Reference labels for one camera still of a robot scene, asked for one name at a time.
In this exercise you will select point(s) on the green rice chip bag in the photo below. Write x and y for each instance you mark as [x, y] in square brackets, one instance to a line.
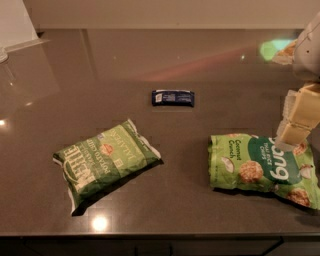
[249, 162]

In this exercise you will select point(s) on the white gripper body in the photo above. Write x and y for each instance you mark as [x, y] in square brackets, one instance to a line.
[308, 55]

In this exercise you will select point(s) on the dark blue snack bar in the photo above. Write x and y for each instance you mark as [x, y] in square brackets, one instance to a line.
[173, 98]

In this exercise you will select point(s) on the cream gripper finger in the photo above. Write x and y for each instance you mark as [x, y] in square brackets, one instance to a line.
[304, 116]
[287, 107]

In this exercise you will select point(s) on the green jalapeno chip bag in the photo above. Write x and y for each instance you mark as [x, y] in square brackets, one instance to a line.
[92, 166]

